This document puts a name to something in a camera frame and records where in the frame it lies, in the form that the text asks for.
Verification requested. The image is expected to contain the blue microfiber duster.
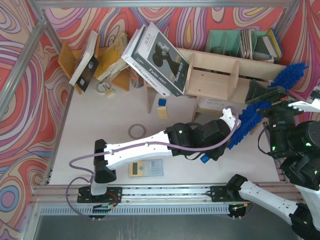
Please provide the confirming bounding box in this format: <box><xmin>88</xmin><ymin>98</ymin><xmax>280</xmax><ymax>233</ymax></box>
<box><xmin>200</xmin><ymin>62</ymin><xmax>309</xmax><ymax>165</ymax></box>

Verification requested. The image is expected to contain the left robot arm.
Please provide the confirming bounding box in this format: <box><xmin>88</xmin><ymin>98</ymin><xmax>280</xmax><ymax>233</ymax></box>
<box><xmin>90</xmin><ymin>118</ymin><xmax>235</xmax><ymax>196</ymax></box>

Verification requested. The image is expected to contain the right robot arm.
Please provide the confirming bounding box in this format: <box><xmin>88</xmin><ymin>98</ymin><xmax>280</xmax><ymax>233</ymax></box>
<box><xmin>225</xmin><ymin>80</ymin><xmax>320</xmax><ymax>240</ymax></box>

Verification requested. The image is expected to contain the light wooden bookshelf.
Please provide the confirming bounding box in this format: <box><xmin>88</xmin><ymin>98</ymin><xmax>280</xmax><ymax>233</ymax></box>
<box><xmin>145</xmin><ymin>48</ymin><xmax>285</xmax><ymax>127</ymax></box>

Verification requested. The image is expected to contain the teal desk organizer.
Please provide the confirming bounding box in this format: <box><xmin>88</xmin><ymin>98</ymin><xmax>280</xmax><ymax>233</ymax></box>
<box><xmin>205</xmin><ymin>28</ymin><xmax>277</xmax><ymax>63</ymax></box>

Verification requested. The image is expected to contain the blue bound notebook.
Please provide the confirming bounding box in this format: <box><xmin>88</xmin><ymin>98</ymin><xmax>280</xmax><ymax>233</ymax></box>
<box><xmin>261</xmin><ymin>28</ymin><xmax>283</xmax><ymax>62</ymax></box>

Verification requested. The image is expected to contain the blue eraser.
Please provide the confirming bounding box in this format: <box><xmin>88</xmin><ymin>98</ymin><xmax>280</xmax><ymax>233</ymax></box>
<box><xmin>158</xmin><ymin>98</ymin><xmax>167</xmax><ymax>107</ymax></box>

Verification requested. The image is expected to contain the yellow grey calculator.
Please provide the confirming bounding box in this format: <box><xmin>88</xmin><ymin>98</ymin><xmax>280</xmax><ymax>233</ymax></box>
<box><xmin>128</xmin><ymin>159</ymin><xmax>164</xmax><ymax>178</ymax></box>

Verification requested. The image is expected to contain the beige tape roll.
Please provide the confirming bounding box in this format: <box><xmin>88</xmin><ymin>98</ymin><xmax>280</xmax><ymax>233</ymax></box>
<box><xmin>127</xmin><ymin>123</ymin><xmax>147</xmax><ymax>140</ymax></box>

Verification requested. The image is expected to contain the pens cup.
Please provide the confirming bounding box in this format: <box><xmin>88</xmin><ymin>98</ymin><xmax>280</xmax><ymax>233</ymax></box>
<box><xmin>129</xmin><ymin>68</ymin><xmax>144</xmax><ymax>88</ymax></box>

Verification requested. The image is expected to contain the Twins story book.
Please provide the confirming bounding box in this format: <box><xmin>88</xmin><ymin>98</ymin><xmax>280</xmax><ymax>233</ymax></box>
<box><xmin>131</xmin><ymin>22</ymin><xmax>190</xmax><ymax>97</ymax></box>

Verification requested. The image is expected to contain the white paperback book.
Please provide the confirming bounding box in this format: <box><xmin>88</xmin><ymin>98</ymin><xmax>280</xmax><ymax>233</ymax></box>
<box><xmin>121</xmin><ymin>24</ymin><xmax>171</xmax><ymax>97</ymax></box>

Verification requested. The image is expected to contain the yellow books stack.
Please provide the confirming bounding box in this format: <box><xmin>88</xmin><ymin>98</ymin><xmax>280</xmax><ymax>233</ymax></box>
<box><xmin>95</xmin><ymin>32</ymin><xmax>128</xmax><ymax>83</ymax></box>

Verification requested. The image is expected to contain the black cover book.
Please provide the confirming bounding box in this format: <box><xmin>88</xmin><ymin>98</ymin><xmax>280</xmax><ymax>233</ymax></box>
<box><xmin>69</xmin><ymin>30</ymin><xmax>99</xmax><ymax>92</ymax></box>

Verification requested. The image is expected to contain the yellow wooden book stand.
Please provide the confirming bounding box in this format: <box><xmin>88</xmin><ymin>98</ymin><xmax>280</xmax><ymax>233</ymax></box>
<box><xmin>58</xmin><ymin>35</ymin><xmax>130</xmax><ymax>94</ymax></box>

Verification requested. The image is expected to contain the black aluminium rail base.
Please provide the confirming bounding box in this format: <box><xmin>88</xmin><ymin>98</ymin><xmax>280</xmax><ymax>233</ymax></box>
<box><xmin>76</xmin><ymin>185</ymin><xmax>246</xmax><ymax>204</ymax></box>

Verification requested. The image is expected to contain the key ring with padlock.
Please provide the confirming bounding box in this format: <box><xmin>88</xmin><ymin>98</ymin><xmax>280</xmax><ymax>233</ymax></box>
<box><xmin>96</xmin><ymin>81</ymin><xmax>116</xmax><ymax>97</ymax></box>

